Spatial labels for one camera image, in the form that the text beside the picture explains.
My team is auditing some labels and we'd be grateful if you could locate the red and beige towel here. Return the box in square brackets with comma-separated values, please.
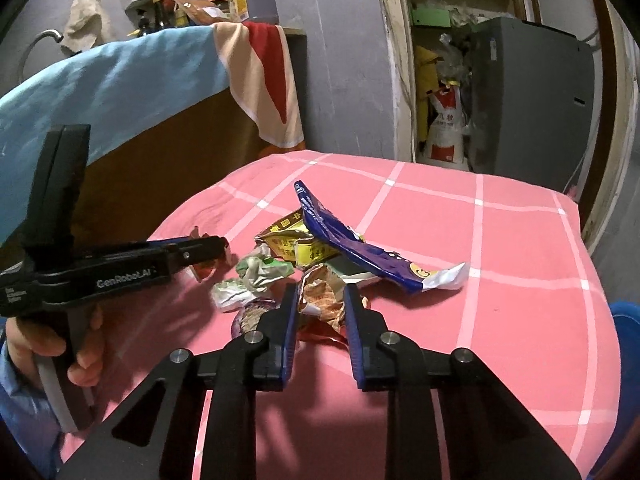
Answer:
[212, 21, 306, 150]

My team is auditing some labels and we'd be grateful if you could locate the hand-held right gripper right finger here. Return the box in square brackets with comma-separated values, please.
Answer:
[343, 284, 583, 480]

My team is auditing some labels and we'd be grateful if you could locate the yellow snack wrapper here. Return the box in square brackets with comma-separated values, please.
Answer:
[255, 210, 336, 267]

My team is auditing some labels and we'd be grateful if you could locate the red wrapper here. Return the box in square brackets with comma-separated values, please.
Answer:
[187, 226, 234, 282]

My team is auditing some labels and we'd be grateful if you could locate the white and red sack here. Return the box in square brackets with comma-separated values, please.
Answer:
[424, 82, 474, 172]

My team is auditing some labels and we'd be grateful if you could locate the grey washing machine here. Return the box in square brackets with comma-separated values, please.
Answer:
[469, 16, 597, 192]

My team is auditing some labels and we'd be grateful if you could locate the pink checked blanket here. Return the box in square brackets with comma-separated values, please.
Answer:
[60, 151, 624, 480]

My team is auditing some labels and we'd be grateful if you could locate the light blue towel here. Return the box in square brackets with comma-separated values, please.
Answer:
[0, 24, 232, 247]

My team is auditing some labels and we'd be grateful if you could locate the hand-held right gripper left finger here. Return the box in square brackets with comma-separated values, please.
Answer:
[57, 284, 301, 480]

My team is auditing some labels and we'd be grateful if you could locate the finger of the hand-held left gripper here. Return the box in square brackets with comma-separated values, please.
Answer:
[169, 246, 231, 276]
[162, 235, 224, 253]

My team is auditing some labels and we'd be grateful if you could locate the blue bin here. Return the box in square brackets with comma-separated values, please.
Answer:
[590, 300, 640, 480]

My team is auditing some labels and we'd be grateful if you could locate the purple wrapper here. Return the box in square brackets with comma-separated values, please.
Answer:
[232, 300, 279, 342]

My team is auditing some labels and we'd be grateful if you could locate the blue snack wrapper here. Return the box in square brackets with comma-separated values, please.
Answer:
[294, 180, 468, 294]

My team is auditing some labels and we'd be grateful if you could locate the brown orange wrapper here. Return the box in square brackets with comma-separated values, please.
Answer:
[297, 264, 370, 347]

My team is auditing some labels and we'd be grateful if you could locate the beige rag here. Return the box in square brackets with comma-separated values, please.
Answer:
[62, 0, 104, 54]

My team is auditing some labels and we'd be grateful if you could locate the person's left hand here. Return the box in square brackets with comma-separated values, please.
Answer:
[4, 304, 104, 387]

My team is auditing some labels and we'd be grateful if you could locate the yellow bag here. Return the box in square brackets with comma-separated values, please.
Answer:
[414, 45, 444, 144]

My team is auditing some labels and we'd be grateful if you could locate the metal faucet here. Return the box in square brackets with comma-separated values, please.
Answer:
[17, 29, 64, 84]

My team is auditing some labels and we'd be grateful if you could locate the large plastic jug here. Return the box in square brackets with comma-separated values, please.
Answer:
[227, 0, 279, 26]

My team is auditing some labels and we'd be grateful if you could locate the green white crumpled wrapper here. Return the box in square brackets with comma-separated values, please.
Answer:
[210, 254, 294, 314]

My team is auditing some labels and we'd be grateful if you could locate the green box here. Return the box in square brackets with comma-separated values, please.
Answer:
[410, 2, 454, 29]

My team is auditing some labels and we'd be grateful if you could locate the white door frame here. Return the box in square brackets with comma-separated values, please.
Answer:
[372, 0, 420, 164]

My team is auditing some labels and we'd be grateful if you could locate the brown wooden cabinet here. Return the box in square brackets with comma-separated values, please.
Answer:
[65, 89, 267, 257]

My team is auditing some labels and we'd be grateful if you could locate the brown snack bag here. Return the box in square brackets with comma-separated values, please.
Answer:
[172, 0, 227, 26]

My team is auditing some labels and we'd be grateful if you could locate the clear plastic bag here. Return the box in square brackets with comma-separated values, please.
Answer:
[437, 32, 474, 92]

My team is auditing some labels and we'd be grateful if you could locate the person's left forearm blue sleeve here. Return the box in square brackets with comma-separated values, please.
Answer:
[0, 345, 63, 480]

